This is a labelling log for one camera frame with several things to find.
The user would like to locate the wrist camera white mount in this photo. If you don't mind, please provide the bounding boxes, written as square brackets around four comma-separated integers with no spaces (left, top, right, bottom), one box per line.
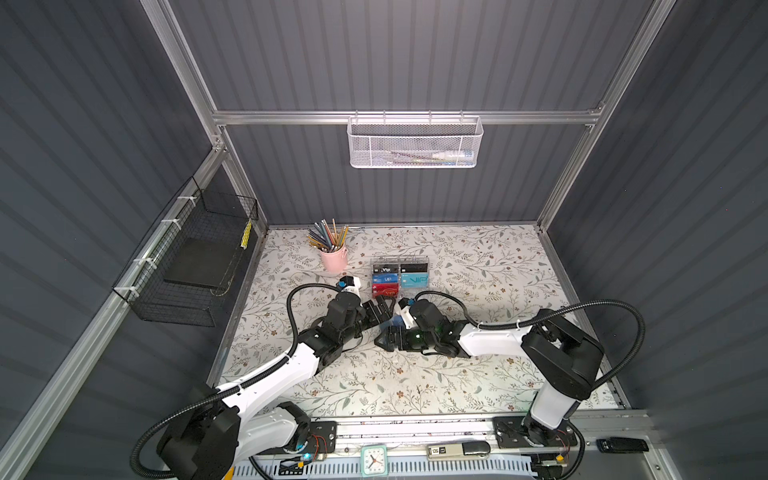
[395,298,417,330]
[336,275,362,296]

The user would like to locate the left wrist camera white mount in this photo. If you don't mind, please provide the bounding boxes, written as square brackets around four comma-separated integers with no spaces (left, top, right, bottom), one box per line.
[336,275,362,296]

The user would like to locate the black wire wall basket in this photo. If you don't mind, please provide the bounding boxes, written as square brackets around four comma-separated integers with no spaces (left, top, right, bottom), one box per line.
[113,179,259,328]

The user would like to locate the small teal desk clock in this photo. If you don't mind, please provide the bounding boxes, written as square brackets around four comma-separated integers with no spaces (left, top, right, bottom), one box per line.
[360,445,389,478]

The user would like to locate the pink pencil cup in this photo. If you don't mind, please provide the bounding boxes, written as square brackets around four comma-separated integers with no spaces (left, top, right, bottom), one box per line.
[320,246,348,275]

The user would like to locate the black VIP card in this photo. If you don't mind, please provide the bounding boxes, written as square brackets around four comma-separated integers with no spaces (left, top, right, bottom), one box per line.
[372,262,399,275]

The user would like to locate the white wire mesh basket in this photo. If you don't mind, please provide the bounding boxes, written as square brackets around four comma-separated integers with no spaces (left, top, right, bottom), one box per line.
[346,114,484,169]

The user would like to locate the left black corrugated cable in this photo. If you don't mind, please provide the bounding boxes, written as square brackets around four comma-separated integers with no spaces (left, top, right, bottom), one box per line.
[129,281,343,480]

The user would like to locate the silver black label device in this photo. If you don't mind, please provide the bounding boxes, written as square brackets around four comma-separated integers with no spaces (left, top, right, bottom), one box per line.
[426,440,491,461]

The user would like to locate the yellow tag on basket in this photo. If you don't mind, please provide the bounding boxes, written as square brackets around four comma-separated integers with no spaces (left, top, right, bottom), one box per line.
[239,219,252,250]

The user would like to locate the black plain card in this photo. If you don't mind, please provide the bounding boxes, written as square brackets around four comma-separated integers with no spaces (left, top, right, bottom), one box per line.
[400,262,429,273]

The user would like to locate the red VIP card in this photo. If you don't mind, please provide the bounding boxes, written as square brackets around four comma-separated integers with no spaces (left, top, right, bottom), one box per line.
[372,283,400,298]

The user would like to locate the black remote device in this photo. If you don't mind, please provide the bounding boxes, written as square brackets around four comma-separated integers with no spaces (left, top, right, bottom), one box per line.
[596,437,650,454]

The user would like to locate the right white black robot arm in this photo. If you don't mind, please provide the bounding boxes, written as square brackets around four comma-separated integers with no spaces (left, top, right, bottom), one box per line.
[374,298,604,446]

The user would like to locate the teal VIP card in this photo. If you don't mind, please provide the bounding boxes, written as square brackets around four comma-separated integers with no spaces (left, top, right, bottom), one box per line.
[400,272,429,289]

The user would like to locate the blue VIP card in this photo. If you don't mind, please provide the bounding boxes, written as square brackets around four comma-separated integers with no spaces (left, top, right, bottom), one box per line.
[372,273,399,285]

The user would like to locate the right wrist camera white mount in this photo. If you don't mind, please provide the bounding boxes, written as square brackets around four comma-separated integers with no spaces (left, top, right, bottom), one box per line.
[395,298,417,330]

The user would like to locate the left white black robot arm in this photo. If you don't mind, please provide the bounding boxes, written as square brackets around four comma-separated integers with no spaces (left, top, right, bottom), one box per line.
[131,291,395,479]

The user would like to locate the right black corrugated cable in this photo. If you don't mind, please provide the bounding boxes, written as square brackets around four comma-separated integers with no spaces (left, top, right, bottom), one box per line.
[413,290,647,391]

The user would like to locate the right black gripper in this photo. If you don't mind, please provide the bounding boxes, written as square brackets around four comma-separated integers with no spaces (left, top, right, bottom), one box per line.
[373,325,438,351]

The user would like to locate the coloured pencils bunch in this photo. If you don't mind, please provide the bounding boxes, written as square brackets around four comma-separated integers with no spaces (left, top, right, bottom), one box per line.
[307,219,349,253]

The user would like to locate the black corrugated cable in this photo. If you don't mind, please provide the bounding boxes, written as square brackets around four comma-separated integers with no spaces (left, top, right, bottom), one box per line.
[129,281,343,480]
[413,290,647,391]

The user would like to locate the pens in white basket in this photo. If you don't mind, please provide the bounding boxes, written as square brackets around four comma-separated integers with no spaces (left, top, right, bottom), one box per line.
[390,150,476,167]

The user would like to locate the black pad in basket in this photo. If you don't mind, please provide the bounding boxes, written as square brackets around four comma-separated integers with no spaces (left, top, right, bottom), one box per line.
[164,238,241,289]

